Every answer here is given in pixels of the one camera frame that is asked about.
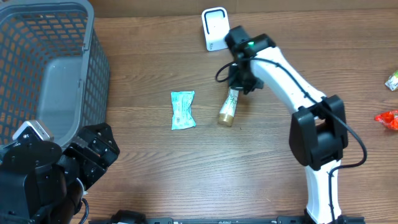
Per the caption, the white cosmetic tube gold cap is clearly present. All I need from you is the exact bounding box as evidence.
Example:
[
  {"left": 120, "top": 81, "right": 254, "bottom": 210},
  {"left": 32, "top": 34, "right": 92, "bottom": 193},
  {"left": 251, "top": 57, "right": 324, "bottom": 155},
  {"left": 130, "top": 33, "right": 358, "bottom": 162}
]
[{"left": 218, "top": 88, "right": 239, "bottom": 126}]

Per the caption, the teal snack packet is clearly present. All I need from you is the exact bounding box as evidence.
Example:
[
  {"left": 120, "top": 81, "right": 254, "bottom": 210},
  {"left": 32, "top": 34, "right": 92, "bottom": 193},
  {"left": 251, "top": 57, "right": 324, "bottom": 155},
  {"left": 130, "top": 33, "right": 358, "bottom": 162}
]
[{"left": 170, "top": 91, "right": 196, "bottom": 130}]

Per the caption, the green tea carton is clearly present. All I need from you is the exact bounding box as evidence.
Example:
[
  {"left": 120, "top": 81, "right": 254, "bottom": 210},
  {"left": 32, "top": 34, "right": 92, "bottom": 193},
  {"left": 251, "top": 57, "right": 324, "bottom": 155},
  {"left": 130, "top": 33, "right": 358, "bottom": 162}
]
[{"left": 385, "top": 70, "right": 398, "bottom": 91}]

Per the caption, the orange spaghetti packet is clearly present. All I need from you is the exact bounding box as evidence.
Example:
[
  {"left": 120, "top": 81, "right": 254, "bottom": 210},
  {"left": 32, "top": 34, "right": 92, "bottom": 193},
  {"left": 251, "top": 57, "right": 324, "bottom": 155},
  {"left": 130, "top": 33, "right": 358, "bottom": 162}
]
[{"left": 375, "top": 110, "right": 398, "bottom": 130}]

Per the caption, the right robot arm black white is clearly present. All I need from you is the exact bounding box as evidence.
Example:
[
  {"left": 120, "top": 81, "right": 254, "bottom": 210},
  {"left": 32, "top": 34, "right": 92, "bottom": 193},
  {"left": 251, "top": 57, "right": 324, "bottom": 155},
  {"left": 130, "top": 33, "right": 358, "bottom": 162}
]
[{"left": 224, "top": 26, "right": 368, "bottom": 223}]

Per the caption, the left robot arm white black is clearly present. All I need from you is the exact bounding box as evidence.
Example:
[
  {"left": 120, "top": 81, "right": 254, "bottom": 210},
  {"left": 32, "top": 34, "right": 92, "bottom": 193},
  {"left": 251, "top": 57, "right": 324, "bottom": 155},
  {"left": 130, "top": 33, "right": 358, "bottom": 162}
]
[{"left": 1, "top": 120, "right": 120, "bottom": 223}]

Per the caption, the white barcode scanner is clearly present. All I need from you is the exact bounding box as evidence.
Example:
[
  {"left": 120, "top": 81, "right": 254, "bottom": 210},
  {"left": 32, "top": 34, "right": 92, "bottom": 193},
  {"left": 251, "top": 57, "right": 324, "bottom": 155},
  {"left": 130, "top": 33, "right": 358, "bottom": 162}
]
[{"left": 201, "top": 7, "right": 230, "bottom": 52}]

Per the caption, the grey plastic mesh basket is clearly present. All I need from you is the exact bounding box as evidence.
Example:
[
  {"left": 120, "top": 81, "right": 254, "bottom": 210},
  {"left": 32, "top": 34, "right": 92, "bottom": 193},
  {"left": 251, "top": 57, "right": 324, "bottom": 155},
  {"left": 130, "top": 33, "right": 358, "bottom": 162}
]
[{"left": 1, "top": 0, "right": 110, "bottom": 147}]

